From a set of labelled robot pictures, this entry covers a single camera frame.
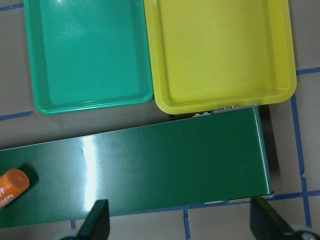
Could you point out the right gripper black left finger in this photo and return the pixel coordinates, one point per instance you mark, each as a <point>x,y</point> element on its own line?
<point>97,224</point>

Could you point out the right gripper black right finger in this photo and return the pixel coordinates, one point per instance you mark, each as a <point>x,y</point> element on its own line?
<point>266,224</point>

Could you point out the orange cylinder marked 4680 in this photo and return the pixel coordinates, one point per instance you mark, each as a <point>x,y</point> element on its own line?
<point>12,184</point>

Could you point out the green conveyor belt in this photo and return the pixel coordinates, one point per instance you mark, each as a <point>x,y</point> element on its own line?
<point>213,157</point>

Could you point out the green plastic tray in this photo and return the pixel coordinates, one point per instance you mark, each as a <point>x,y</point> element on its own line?
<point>87,54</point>

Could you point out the yellow plastic tray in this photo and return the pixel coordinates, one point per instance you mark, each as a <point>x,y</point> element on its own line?
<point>209,54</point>

